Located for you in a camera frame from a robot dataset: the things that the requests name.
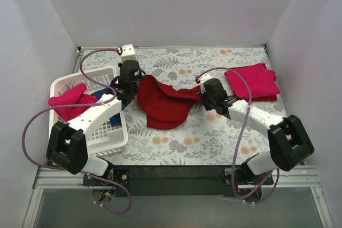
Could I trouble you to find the floral patterned table mat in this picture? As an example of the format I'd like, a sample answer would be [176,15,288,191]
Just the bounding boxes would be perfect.
[72,47,305,166]

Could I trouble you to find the blue t shirt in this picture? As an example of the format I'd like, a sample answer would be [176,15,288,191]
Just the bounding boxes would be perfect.
[90,89,122,127]

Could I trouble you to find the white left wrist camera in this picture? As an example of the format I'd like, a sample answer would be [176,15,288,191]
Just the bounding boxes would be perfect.
[118,44,138,67]

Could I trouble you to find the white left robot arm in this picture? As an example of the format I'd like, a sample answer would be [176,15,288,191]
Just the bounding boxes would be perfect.
[46,60,144,185]

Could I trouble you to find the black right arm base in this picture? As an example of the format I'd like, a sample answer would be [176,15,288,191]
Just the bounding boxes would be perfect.
[220,168,274,196]

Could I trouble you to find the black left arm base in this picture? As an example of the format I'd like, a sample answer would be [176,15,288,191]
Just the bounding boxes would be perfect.
[82,169,130,203]

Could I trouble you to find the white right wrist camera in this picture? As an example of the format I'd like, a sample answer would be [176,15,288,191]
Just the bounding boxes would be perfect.
[195,74,212,84]

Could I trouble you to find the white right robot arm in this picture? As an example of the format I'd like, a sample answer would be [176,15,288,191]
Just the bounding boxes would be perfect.
[197,74,314,184]

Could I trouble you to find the dark red t shirt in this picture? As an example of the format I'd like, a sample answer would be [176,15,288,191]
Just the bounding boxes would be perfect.
[236,94,277,102]
[137,75,202,130]

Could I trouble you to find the folded pink t shirt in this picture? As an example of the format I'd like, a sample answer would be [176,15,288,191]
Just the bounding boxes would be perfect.
[224,63,280,96]

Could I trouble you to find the folded dark red t shirt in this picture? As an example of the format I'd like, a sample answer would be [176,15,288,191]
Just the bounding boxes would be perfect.
[236,94,277,102]

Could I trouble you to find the crumpled pink t shirt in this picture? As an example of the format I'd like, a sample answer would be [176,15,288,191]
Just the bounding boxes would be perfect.
[48,83,98,122]

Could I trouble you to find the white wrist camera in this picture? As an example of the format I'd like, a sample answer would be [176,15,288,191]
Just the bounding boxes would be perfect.
[195,74,212,84]
[118,44,138,67]

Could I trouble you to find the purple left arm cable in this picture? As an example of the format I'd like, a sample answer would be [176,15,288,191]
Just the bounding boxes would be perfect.
[22,48,133,215]

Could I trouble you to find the white plastic laundry basket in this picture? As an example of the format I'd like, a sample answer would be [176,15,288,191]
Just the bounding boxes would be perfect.
[50,66,128,156]

